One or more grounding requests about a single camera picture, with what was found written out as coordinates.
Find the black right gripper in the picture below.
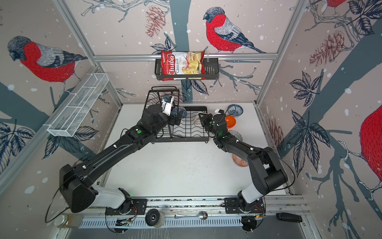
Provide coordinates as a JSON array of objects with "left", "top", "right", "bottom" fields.
[{"left": 197, "top": 113, "right": 219, "bottom": 140}]

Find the blue triangle patterned bowl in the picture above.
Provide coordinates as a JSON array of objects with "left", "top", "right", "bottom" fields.
[{"left": 179, "top": 107, "right": 188, "bottom": 119}]

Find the black wire dish rack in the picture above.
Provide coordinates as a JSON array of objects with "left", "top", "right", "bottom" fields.
[{"left": 145, "top": 86, "right": 209, "bottom": 144}]

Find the red orange patterned bowl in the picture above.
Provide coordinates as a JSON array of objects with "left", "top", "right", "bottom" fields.
[{"left": 232, "top": 154, "right": 249, "bottom": 167}]

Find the brown white patterned bowl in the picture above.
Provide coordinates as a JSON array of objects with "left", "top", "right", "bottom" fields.
[{"left": 194, "top": 115, "right": 202, "bottom": 126}]

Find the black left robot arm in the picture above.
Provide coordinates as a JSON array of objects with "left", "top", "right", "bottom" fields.
[{"left": 59, "top": 102, "right": 180, "bottom": 215}]

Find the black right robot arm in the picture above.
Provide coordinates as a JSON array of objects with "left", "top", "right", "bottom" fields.
[{"left": 198, "top": 110, "right": 288, "bottom": 212}]

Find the orange plastic bowl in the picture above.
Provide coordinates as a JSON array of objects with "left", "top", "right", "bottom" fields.
[{"left": 225, "top": 116, "right": 236, "bottom": 129}]

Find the blue floral white bowl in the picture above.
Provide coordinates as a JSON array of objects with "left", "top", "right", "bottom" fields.
[{"left": 227, "top": 104, "right": 244, "bottom": 118}]

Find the green patterned bowl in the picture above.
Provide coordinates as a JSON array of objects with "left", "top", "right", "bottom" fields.
[{"left": 229, "top": 130, "right": 243, "bottom": 141}]

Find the red cassava chips bag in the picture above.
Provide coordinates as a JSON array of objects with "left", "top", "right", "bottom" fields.
[{"left": 161, "top": 51, "right": 206, "bottom": 81}]

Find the metal spoon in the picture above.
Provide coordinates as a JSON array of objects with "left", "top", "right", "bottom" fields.
[{"left": 174, "top": 211, "right": 208, "bottom": 220}]

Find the black remote device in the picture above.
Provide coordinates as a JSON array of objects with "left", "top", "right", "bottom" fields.
[{"left": 276, "top": 212, "right": 302, "bottom": 223}]

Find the glass jar metal lid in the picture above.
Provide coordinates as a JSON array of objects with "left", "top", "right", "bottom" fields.
[{"left": 54, "top": 214, "right": 83, "bottom": 229}]

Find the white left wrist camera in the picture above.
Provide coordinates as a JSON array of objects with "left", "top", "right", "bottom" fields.
[{"left": 161, "top": 96, "right": 174, "bottom": 116}]

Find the dark wall shelf basket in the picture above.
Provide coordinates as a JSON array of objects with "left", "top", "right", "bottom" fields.
[{"left": 154, "top": 58, "right": 219, "bottom": 81}]

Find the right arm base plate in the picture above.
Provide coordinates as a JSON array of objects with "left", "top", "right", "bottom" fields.
[{"left": 222, "top": 197, "right": 266, "bottom": 214}]

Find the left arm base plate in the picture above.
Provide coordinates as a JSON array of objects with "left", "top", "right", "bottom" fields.
[{"left": 105, "top": 198, "right": 148, "bottom": 216}]

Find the white wire mesh basket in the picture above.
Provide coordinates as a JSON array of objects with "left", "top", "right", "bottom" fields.
[{"left": 47, "top": 73, "right": 109, "bottom": 137}]

